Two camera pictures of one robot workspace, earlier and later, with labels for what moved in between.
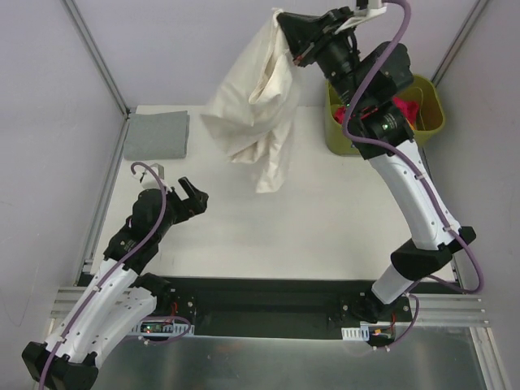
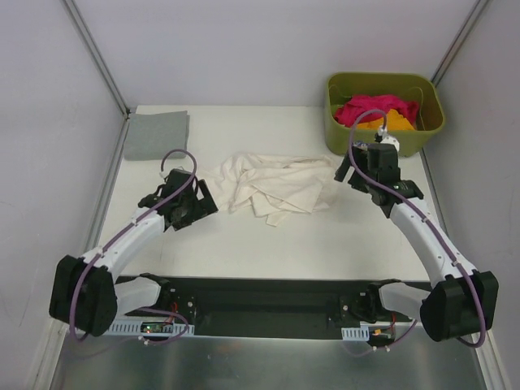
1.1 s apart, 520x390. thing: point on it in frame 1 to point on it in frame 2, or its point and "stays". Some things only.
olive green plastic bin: (423, 91) stays
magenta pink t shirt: (409, 109) stays
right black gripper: (313, 38) to (347, 171)
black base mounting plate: (273, 305) stays
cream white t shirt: (253, 111) to (271, 186)
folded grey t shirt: (158, 136) stays
